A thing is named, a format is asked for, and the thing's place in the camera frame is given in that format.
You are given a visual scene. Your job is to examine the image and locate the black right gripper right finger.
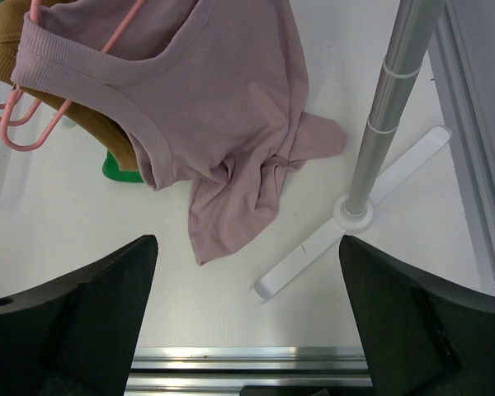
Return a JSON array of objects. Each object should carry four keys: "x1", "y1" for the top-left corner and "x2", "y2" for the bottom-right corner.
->
[{"x1": 339, "y1": 236, "x2": 495, "y2": 395}]

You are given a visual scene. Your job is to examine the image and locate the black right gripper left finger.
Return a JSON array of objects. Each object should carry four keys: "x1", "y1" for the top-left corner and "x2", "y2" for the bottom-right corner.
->
[{"x1": 0, "y1": 235, "x2": 158, "y2": 395}]

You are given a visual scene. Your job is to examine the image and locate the pink hanger of brown top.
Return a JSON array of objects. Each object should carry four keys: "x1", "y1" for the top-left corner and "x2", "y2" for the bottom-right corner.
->
[{"x1": 0, "y1": 24, "x2": 73, "y2": 153}]

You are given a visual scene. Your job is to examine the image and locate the mauve tank top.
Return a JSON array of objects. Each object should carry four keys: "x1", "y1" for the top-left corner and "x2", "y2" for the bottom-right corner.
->
[{"x1": 12, "y1": 1, "x2": 347, "y2": 265}]

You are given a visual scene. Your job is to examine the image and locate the brown tank top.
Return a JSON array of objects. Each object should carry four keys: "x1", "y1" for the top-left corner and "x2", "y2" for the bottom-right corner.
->
[{"x1": 0, "y1": 0, "x2": 138, "y2": 171}]

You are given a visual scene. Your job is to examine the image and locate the pink hanger of mauve top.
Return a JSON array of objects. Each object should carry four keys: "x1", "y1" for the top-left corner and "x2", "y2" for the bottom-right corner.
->
[{"x1": 28, "y1": 1, "x2": 144, "y2": 53}]

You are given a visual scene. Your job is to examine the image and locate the green tank top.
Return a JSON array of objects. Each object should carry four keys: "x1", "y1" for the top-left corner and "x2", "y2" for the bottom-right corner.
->
[{"x1": 101, "y1": 151, "x2": 144, "y2": 183}]

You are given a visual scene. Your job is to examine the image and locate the silver clothes rack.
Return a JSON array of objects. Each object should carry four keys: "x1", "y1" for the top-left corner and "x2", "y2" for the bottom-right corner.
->
[{"x1": 252, "y1": 1, "x2": 450, "y2": 302}]

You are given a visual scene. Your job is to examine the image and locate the aluminium rail at table edge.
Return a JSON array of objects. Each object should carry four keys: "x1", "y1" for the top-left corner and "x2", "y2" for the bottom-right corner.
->
[{"x1": 125, "y1": 346, "x2": 372, "y2": 395}]

